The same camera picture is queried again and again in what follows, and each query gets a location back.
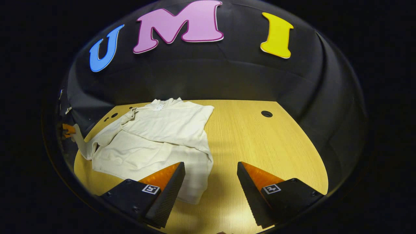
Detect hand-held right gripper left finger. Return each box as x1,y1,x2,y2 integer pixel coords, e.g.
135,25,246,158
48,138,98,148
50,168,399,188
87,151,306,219
99,162,186,229

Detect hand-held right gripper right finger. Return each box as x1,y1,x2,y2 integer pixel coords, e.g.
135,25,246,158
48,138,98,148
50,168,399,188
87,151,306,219
237,162,325,229

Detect black backdrop cloth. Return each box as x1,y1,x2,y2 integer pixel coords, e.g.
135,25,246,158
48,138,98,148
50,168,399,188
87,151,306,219
55,0,368,195

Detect white sweatshirt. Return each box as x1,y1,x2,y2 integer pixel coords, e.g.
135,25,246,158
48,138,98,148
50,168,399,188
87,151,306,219
72,97,215,205

